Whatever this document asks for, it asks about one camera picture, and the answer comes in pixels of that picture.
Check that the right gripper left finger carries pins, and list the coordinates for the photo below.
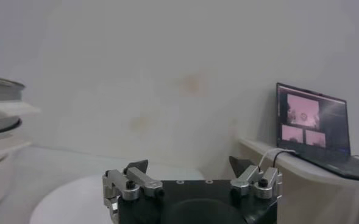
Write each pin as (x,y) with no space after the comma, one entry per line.
(145,182)

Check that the black open laptop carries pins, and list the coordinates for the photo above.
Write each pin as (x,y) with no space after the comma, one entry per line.
(334,128)

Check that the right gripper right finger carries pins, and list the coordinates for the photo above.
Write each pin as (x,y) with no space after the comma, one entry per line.
(246,179)

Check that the white round plate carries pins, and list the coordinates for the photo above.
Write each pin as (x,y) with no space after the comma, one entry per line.
(75,201)

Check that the white side table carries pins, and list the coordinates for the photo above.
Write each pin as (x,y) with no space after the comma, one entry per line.
(319,201)

